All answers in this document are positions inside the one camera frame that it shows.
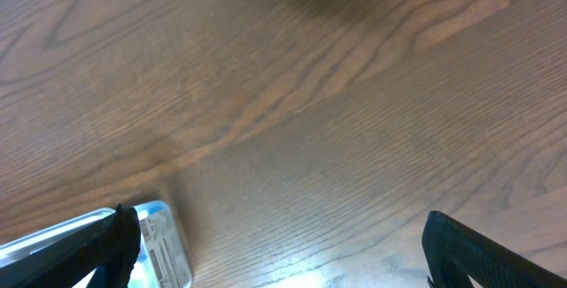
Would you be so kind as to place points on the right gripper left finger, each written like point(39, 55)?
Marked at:
point(106, 249)

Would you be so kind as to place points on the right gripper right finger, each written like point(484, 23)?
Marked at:
point(458, 256)

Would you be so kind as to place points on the blue medicine box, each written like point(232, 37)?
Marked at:
point(161, 262)

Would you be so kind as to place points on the clear plastic container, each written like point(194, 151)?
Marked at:
point(23, 247)

